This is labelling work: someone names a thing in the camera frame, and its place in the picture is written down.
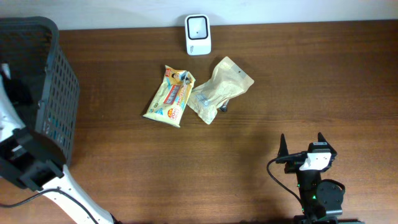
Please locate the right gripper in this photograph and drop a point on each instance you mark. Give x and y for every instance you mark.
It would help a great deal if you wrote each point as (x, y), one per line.
(293, 162)

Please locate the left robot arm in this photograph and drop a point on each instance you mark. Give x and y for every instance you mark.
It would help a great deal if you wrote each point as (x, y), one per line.
(30, 160)

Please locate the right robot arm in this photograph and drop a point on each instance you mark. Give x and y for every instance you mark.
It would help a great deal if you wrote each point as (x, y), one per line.
(321, 199)

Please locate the kraft paper pouch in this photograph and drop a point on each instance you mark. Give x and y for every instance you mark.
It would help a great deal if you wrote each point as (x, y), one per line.
(227, 81)

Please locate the grey plastic mesh basket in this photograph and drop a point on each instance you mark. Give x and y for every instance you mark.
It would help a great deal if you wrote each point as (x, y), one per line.
(30, 46)

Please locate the yellow wet wipes pack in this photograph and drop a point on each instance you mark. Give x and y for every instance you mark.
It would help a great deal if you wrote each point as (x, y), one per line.
(170, 100)

